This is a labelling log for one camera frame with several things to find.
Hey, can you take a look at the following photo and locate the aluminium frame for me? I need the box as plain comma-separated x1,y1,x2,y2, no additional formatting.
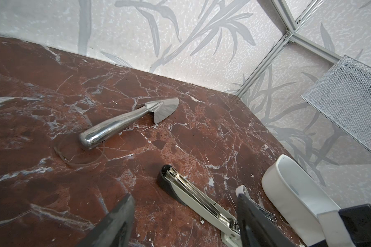
235,1,342,98

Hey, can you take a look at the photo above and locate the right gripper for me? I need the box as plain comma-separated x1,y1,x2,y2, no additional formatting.
313,204,371,247

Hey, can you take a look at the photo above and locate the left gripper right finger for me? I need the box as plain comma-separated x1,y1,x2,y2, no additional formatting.
237,195,294,247

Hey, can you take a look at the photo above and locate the white mini stapler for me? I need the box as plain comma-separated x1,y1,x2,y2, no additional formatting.
235,185,276,223

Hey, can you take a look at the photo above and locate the silver metal trowel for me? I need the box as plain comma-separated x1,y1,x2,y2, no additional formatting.
54,97,180,167

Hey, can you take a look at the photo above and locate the white wire mesh basket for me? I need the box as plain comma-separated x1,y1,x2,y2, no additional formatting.
301,56,371,153

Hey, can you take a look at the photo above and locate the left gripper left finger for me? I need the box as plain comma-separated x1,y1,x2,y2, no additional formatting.
77,194,135,247

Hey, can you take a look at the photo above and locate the white oval tray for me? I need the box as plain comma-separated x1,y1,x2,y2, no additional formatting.
261,154,340,247

